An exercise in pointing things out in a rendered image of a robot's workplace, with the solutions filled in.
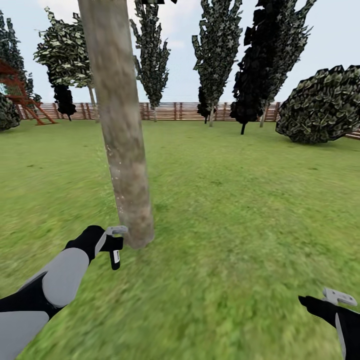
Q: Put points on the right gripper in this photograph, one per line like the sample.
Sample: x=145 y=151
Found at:
x=317 y=307

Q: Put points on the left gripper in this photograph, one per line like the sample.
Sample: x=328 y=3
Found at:
x=116 y=243

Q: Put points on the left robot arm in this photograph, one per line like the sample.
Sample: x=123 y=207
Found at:
x=24 y=313

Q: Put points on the pesticide atomizer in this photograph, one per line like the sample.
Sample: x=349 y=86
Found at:
x=115 y=259

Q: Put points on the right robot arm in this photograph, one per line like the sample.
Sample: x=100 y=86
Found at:
x=346 y=321

